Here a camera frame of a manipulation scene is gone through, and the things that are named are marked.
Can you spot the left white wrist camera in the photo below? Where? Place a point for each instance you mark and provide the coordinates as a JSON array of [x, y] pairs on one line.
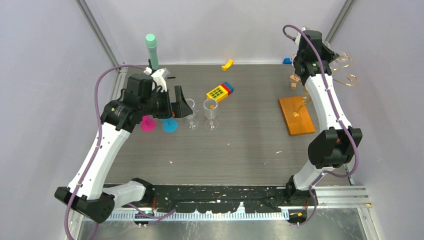
[[159, 77]]

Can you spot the pink plastic wine glass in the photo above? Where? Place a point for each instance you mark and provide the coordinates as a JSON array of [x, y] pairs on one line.
[[148, 124]]

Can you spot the small wooden block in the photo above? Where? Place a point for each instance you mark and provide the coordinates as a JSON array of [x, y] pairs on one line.
[[294, 79], [293, 86]]

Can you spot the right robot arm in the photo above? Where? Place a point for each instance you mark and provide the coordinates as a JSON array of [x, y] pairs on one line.
[[337, 143]]

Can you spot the red toy block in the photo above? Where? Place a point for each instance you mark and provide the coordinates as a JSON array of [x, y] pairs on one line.
[[227, 90]]

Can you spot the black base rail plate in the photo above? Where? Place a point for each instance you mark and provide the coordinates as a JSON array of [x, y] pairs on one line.
[[220, 199]]

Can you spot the blue small block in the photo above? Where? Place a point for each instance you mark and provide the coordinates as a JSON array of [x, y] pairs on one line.
[[287, 61]]

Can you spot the green microphone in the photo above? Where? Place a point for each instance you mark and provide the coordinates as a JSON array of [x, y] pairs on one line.
[[151, 44]]

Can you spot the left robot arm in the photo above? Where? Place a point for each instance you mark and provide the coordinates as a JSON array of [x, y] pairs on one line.
[[86, 193]]

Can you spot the blue plastic wine glass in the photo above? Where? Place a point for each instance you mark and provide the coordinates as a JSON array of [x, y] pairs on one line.
[[169, 125]]

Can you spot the clear wine glass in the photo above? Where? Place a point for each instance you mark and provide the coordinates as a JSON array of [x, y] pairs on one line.
[[210, 107], [341, 60], [191, 122]]

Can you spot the wooden rack base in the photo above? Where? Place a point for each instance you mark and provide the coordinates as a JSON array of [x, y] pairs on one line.
[[296, 116]]

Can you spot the yellow toy calculator block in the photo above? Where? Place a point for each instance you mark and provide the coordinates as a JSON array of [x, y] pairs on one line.
[[217, 94]]

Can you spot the yellow curved block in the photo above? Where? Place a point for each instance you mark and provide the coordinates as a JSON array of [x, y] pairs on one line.
[[227, 66]]

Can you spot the blue toy block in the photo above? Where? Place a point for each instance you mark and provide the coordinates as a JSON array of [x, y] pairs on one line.
[[231, 89]]

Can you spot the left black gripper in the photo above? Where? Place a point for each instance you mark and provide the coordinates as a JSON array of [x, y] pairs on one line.
[[174, 109]]

